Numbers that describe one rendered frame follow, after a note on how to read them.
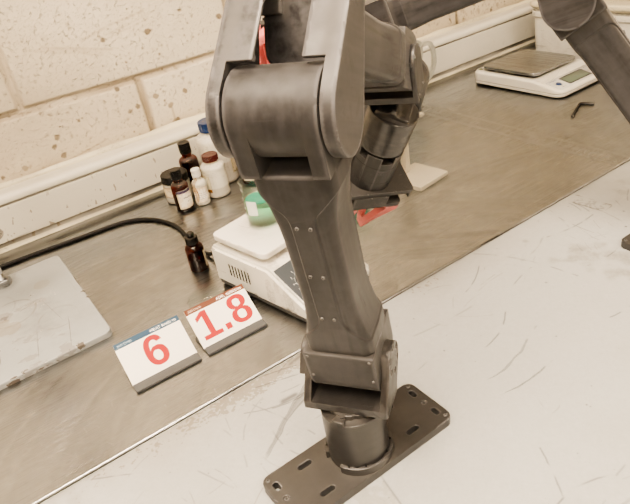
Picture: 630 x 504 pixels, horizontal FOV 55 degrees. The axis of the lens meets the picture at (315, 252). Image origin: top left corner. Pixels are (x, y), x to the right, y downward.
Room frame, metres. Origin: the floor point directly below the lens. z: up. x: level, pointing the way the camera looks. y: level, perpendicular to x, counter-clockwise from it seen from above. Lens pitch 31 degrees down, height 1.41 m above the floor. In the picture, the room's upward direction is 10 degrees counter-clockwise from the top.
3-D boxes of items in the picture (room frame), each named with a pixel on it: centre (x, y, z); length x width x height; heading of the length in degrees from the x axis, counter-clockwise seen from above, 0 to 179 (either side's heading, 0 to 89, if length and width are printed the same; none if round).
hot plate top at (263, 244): (0.79, 0.06, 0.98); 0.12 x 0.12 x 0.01; 41
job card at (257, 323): (0.67, 0.14, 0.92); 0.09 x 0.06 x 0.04; 119
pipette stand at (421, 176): (1.04, -0.22, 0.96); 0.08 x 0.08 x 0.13; 37
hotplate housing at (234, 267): (0.77, 0.05, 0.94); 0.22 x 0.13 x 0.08; 41
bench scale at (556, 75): (1.45, -0.62, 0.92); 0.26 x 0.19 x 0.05; 31
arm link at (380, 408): (0.44, -0.01, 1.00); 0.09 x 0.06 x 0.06; 66
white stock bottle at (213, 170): (1.13, 0.17, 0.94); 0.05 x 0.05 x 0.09
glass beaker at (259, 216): (0.81, 0.06, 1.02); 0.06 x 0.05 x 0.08; 176
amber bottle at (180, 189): (1.08, 0.23, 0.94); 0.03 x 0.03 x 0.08
